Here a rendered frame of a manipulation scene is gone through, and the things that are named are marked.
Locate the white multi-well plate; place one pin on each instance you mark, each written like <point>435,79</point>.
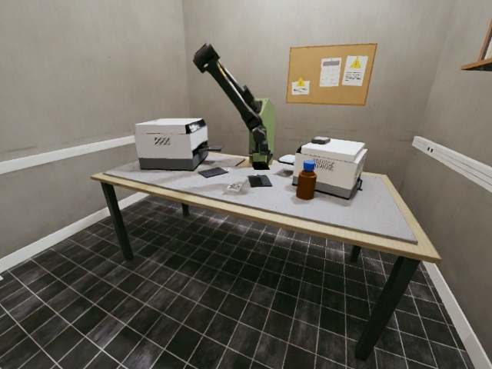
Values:
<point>288,158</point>

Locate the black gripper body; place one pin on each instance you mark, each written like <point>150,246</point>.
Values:
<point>253,151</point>

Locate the brown bottle with blue cap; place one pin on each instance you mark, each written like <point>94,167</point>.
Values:
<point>306,181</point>

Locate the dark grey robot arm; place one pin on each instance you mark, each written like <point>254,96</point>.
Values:
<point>241,97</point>

